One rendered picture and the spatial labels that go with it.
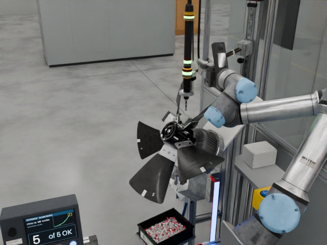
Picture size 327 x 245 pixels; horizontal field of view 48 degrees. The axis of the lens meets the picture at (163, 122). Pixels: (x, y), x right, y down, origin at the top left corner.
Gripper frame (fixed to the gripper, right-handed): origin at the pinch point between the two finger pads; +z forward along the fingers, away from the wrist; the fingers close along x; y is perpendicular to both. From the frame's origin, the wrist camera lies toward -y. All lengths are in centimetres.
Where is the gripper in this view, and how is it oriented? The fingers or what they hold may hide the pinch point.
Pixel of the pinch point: (203, 59)
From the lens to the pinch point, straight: 151.1
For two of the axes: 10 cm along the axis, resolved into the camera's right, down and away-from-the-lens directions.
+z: -3.3, -4.1, 8.5
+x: 9.4, -1.4, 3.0
